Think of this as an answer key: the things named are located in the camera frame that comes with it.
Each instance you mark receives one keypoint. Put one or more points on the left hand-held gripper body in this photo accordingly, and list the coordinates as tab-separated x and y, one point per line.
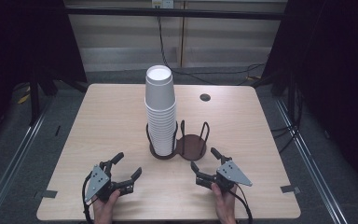
97	182

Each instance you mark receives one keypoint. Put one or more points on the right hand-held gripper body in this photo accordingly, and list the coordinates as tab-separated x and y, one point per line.
231	172

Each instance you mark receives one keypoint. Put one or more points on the small black tape strip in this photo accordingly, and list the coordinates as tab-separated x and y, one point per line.
57	130

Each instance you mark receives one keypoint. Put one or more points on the black curtain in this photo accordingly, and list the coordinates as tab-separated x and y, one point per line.
21	40
338	62

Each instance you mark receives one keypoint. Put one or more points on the metal floor rail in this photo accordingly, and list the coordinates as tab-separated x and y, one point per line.
12	168
310	161

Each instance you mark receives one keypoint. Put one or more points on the stack of white paper cups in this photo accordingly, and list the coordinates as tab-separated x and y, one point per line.
161	124

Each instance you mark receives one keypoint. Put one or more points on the person's left hand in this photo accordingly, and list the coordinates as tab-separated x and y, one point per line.
104	211

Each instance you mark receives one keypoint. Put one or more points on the dark round table grommet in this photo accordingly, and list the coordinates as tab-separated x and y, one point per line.
205	97

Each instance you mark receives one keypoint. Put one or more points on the white wall outlet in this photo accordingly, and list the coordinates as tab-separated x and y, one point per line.
163	3

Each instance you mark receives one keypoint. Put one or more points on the grey floor tape strip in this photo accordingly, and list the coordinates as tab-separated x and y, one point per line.
48	194
290	189

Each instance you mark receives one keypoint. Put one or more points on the yellow floor tape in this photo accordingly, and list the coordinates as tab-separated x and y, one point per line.
23	99

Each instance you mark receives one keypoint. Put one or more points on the person's right hand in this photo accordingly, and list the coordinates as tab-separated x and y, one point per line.
226	205

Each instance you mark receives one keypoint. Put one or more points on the black horizontal bar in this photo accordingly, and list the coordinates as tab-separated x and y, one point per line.
174	13

